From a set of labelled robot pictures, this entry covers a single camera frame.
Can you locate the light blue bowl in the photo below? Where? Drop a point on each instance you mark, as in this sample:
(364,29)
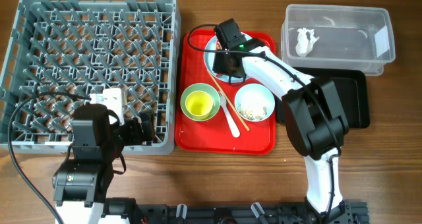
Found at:
(256,92)

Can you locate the wooden chopstick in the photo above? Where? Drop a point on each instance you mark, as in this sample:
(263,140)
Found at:
(228,100)

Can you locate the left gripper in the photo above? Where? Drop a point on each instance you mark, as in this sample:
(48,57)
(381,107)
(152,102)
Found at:
(137,137)

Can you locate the clear plastic bin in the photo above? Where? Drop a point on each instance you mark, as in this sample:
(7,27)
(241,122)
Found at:
(354,38)

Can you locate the yellow cup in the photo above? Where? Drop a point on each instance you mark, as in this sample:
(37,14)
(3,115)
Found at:
(199,105)

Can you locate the grey dishwasher rack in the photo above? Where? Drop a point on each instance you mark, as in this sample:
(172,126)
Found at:
(63,47)

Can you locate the red snack wrapper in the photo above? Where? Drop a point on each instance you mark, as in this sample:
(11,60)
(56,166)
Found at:
(218,46)

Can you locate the red plastic tray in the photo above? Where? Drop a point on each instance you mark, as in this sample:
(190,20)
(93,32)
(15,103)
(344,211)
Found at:
(214,134)

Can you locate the white plastic fork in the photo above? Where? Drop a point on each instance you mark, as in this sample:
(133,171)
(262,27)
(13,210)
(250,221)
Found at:
(231,123)

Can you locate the black plastic tray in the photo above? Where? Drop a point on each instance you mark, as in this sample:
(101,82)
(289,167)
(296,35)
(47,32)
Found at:
(352,89)

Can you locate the green bowl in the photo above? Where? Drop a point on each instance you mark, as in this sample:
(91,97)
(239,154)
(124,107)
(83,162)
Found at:
(203,87)

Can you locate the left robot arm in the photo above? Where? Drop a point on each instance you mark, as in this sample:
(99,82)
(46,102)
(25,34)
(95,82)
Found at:
(81,182)

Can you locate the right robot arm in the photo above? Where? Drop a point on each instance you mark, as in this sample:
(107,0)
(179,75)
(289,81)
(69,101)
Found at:
(314,117)

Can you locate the light blue plate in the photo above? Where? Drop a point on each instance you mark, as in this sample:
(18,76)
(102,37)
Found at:
(209,63)

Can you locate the white napkin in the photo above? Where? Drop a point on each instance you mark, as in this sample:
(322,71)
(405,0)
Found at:
(305,41)

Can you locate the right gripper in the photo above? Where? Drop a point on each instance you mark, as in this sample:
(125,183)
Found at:
(217,64)

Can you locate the rice and nut scraps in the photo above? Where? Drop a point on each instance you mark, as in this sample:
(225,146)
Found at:
(252,110)

